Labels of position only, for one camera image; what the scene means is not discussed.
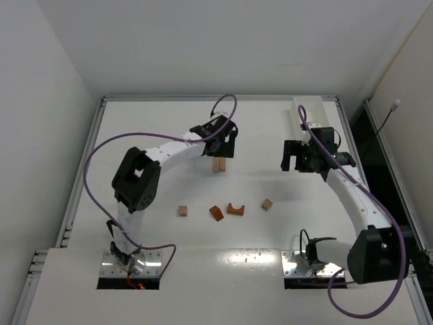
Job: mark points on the dark red wedge block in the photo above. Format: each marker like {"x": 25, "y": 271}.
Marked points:
{"x": 216, "y": 212}

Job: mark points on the dark red arch block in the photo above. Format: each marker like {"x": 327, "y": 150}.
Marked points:
{"x": 235, "y": 211}

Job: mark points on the metal base plate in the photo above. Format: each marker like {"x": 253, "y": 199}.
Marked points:
{"x": 142, "y": 265}
{"x": 295, "y": 267}

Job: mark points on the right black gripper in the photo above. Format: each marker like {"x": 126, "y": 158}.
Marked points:
{"x": 294, "y": 155}

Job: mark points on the light long wood block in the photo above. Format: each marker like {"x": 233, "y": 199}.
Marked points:
{"x": 215, "y": 165}

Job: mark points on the light wood cube block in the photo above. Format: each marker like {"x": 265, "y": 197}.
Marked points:
{"x": 183, "y": 211}

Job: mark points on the white perforated box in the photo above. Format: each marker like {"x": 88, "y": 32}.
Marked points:
{"x": 315, "y": 116}

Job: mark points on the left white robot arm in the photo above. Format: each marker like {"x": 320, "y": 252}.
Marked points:
{"x": 136, "y": 181}

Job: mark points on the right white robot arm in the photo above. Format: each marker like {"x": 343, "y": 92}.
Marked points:
{"x": 379, "y": 253}

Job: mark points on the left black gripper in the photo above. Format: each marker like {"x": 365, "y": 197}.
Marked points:
{"x": 224, "y": 145}

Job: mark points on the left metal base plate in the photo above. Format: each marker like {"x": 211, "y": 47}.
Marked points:
{"x": 142, "y": 265}

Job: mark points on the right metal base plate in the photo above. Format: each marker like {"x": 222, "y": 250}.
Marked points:
{"x": 295, "y": 267}

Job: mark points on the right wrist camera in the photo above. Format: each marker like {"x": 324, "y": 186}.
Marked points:
{"x": 326, "y": 135}

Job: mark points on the light pentagon wood block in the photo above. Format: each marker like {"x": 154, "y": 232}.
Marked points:
{"x": 266, "y": 204}

